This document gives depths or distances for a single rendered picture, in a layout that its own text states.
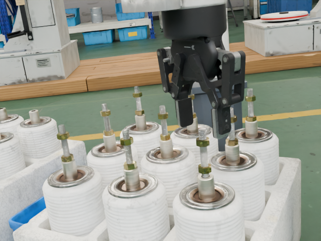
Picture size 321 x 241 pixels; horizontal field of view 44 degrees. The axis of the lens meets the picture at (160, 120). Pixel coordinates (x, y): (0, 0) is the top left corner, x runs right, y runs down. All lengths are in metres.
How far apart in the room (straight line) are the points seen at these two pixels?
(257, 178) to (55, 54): 2.03
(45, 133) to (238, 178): 0.53
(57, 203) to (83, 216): 0.05
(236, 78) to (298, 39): 2.18
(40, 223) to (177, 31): 0.41
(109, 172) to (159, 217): 0.17
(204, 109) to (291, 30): 1.68
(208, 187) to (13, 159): 0.51
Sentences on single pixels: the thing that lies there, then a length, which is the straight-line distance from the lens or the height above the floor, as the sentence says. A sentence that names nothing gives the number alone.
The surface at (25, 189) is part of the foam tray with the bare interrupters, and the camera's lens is 0.92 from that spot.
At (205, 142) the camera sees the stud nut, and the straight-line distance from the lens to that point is 0.51.
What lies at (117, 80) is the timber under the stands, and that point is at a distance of 2.42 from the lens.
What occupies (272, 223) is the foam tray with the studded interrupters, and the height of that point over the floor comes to 0.18.
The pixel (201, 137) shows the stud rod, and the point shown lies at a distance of 0.51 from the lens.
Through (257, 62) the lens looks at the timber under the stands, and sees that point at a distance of 2.48.
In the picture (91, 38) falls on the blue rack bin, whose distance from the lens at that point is 5.16.
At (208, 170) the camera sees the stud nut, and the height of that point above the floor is 0.29.
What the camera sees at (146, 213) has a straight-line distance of 0.57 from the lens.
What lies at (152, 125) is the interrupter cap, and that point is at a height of 0.25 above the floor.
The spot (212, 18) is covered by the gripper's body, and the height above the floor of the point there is 0.49.
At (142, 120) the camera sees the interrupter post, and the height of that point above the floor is 0.27.
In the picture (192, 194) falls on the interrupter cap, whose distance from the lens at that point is 0.55.
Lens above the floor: 0.52
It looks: 18 degrees down
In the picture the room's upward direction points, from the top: 6 degrees counter-clockwise
